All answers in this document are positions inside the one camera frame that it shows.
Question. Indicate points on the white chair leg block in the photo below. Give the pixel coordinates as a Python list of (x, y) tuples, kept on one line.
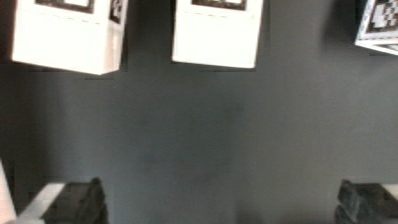
[(217, 32), (69, 33)]

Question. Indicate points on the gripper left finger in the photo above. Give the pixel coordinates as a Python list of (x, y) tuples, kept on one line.
[(67, 204)]

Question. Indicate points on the white U-shaped border frame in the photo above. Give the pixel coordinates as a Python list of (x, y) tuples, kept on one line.
[(7, 213)]

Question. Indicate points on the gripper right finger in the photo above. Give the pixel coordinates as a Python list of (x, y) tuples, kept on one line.
[(368, 203)]

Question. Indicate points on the small tagged white cube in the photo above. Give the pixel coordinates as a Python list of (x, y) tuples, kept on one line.
[(377, 34)]

